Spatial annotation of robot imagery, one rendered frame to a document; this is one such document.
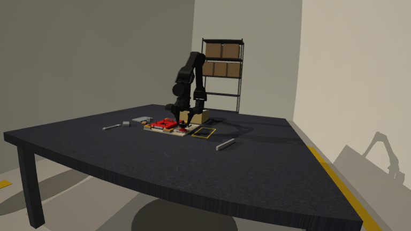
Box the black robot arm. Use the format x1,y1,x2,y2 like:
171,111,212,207
172,52,207,112

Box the grey rectangular bar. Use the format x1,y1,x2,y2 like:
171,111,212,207
216,138,235,151

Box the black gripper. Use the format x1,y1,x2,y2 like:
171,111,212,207
165,95,203,126

